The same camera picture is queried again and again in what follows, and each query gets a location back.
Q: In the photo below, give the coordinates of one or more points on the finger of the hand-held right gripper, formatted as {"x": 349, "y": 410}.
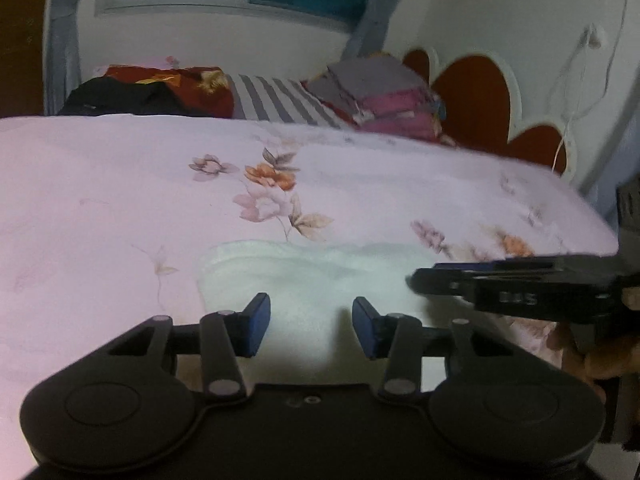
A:
{"x": 525, "y": 263}
{"x": 520, "y": 292}

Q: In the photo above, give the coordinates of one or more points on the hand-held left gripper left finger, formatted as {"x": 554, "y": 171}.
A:
{"x": 256, "y": 325}

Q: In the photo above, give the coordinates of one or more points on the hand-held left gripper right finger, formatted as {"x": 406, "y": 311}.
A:
{"x": 365, "y": 327}

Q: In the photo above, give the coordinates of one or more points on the white small cloth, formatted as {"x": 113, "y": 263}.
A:
{"x": 310, "y": 270}

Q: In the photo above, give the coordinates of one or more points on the stack of folded clothes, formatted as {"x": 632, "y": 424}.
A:
{"x": 385, "y": 95}

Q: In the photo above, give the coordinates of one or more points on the person's right hand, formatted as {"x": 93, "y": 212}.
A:
{"x": 600, "y": 362}

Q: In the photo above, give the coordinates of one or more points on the red and white headboard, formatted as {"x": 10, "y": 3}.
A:
{"x": 480, "y": 95}

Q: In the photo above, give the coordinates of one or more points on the pink floral bedsheet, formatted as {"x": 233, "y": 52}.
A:
{"x": 125, "y": 195}

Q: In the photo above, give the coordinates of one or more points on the grey striped cloth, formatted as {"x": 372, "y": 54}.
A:
{"x": 280, "y": 100}

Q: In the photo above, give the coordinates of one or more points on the red floral cloth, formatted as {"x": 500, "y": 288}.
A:
{"x": 200, "y": 87}

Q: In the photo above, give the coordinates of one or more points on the black cloth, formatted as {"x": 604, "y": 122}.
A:
{"x": 120, "y": 97}

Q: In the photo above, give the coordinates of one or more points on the grey curtain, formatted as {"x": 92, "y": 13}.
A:
{"x": 62, "y": 45}
{"x": 380, "y": 5}

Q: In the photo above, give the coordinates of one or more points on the brown wooden wardrobe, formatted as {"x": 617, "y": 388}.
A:
{"x": 22, "y": 60}

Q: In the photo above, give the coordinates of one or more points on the white wall plug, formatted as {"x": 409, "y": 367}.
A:
{"x": 595, "y": 37}

